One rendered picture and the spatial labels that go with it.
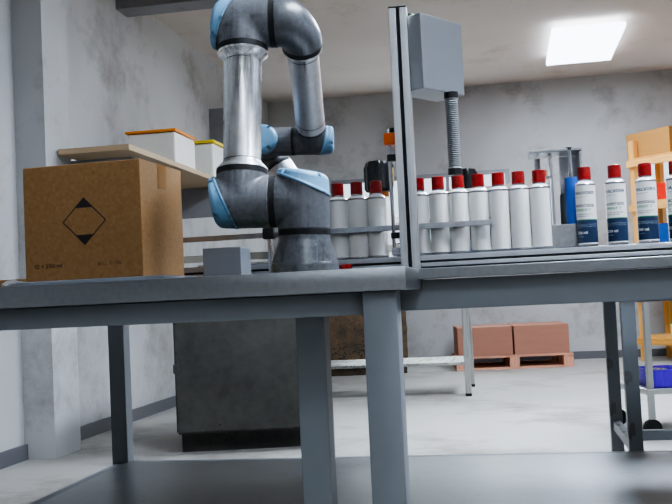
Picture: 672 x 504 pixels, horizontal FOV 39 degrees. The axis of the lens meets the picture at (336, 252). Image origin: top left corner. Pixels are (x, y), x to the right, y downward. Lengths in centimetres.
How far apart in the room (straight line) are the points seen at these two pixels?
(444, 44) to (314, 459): 111
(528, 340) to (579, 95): 280
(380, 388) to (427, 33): 108
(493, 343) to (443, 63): 700
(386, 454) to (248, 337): 335
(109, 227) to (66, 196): 13
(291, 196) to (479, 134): 846
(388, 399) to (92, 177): 96
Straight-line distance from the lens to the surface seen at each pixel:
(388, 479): 166
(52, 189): 231
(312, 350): 191
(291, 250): 203
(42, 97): 536
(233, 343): 496
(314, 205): 205
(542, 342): 937
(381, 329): 163
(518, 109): 1050
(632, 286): 190
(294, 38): 220
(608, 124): 1052
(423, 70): 238
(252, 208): 206
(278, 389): 497
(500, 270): 185
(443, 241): 248
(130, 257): 221
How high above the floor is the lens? 78
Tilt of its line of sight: 3 degrees up
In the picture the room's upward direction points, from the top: 3 degrees counter-clockwise
